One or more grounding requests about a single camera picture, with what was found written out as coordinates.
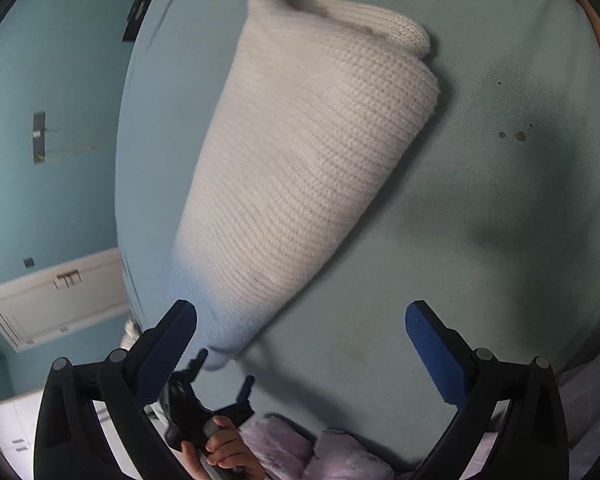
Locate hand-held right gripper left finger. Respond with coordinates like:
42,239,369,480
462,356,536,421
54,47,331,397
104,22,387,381
34,299,198,480

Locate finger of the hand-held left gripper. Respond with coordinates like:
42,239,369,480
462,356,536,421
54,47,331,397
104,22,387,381
181,349,210,387
234,374,257,407

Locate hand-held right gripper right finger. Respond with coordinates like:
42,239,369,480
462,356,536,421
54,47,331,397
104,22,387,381
405,300,568,480

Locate cream knitted sweater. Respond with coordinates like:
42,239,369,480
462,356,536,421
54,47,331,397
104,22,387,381
172,0,441,373

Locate person's left hand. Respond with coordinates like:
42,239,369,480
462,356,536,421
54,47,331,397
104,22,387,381
180,412,267,480

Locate white puffy duvet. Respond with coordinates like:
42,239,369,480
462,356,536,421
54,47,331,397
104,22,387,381
124,317,143,350

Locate pink checked pyjama pants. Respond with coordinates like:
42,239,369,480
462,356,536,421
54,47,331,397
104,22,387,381
240,360,600,480

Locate white door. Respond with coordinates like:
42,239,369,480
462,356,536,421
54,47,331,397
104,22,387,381
0,247,131,353

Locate bed with blue sheet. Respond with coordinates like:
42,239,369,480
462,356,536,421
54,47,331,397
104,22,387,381
114,0,600,466

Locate white bedside cabinet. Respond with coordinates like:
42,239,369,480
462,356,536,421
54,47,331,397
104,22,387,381
0,390,151,480

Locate yellow cable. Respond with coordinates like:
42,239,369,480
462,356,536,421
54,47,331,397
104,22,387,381
44,143,112,164

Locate black wall socket strip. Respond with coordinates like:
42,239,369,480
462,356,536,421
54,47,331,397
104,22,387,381
32,110,48,164

